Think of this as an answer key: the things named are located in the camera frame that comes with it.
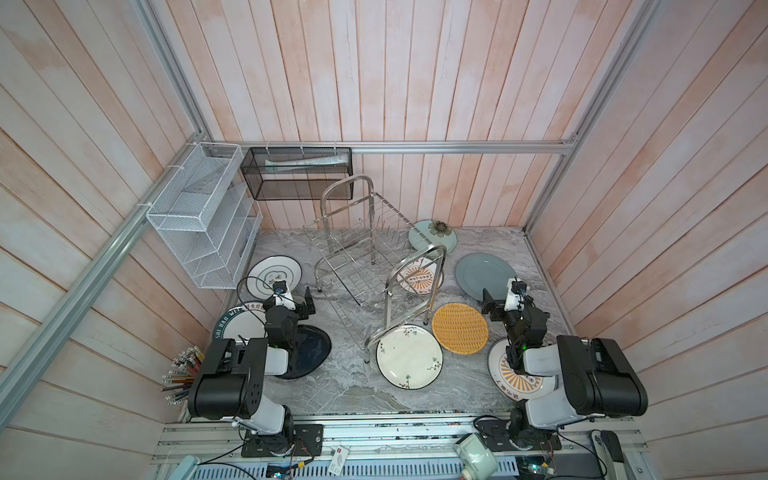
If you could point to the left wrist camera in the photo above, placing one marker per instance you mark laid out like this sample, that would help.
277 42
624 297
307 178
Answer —
282 295

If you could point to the orange sunburst plate under rack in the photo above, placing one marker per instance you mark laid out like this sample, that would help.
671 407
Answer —
418 276

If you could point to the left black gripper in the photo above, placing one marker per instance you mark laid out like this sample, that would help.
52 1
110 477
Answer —
302 306

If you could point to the dark navy plate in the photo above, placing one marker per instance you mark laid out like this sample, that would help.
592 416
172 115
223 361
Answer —
310 349

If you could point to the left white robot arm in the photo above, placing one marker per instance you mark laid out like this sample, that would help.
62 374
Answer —
269 341

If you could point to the green rim lettered plate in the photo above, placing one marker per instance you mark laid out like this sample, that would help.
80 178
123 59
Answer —
241 323

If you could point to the steel wire dish rack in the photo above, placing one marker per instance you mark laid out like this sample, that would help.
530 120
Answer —
362 240

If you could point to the white plate black clover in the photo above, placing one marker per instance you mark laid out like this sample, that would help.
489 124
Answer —
279 268

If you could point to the light teal flower plate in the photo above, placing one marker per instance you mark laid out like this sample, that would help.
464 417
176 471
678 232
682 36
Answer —
432 232

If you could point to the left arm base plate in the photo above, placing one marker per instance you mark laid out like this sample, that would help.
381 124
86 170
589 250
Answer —
299 440

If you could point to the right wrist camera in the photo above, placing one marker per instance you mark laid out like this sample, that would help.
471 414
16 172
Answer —
516 295

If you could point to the yellow woven plate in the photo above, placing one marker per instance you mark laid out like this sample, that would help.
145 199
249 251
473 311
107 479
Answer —
460 328

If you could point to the orange sunburst plate right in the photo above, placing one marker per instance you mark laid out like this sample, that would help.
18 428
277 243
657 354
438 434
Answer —
515 387

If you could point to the white wire wall shelf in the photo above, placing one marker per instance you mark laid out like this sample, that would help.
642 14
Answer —
206 217

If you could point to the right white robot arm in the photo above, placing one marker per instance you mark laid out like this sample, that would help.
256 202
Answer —
573 380

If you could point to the red pencil holder cup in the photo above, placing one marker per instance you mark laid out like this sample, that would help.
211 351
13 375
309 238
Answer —
184 369

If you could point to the black mesh wall basket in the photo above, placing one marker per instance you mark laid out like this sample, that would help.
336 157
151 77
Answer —
294 173

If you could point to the white green device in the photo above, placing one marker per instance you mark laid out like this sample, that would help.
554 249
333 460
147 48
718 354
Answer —
479 462

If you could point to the cream floral plate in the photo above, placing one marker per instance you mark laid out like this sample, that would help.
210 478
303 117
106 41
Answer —
409 357

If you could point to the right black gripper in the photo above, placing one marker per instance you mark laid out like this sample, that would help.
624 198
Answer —
496 306

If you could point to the grey green plate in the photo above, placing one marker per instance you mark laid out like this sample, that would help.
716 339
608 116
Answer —
478 271

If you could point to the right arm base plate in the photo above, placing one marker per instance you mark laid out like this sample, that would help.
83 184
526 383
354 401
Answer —
507 434

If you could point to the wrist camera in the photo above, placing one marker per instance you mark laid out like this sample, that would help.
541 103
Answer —
282 295
516 295

